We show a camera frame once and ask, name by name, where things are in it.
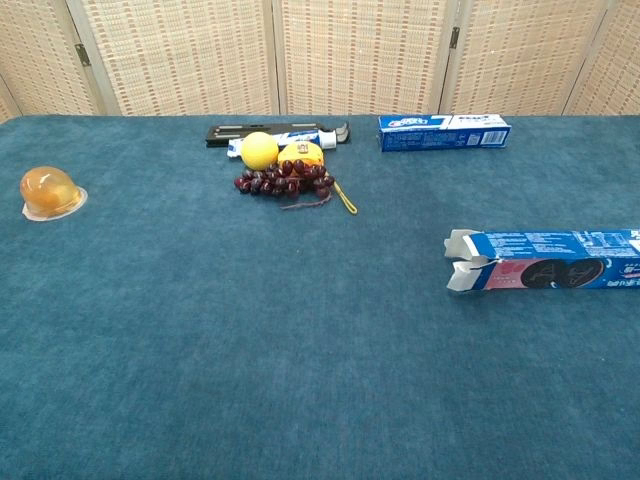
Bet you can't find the blue cookie package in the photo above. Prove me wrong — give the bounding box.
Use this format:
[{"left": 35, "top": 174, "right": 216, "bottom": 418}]
[{"left": 443, "top": 228, "right": 640, "bottom": 297}]

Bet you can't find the blue white toothpaste box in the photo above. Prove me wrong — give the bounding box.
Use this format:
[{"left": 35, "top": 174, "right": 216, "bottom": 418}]
[{"left": 377, "top": 113, "right": 513, "bottom": 153}]

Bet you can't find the dark red grape bunch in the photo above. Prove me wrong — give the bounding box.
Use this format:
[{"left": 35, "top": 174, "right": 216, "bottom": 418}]
[{"left": 233, "top": 159, "right": 336, "bottom": 211}]

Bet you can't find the yellow tape measure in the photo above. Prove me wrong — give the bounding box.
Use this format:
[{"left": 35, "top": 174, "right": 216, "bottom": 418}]
[{"left": 277, "top": 140, "right": 359, "bottom": 216}]

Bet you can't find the white blue toothpaste tube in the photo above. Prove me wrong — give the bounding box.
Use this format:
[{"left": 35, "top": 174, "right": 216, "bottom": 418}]
[{"left": 226, "top": 128, "right": 337, "bottom": 159}]

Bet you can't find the yellow lemon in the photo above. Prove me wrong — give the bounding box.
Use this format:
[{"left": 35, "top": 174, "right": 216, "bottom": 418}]
[{"left": 240, "top": 131, "right": 280, "bottom": 171}]

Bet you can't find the blue table cloth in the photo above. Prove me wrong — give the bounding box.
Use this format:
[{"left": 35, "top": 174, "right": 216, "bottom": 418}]
[{"left": 0, "top": 114, "right": 640, "bottom": 480}]

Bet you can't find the black folding stand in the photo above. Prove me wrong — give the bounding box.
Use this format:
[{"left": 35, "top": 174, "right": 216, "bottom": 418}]
[{"left": 205, "top": 121, "right": 351, "bottom": 150}]

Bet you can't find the woven folding screen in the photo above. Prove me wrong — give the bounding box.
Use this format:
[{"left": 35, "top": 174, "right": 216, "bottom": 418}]
[{"left": 0, "top": 0, "right": 640, "bottom": 125}]

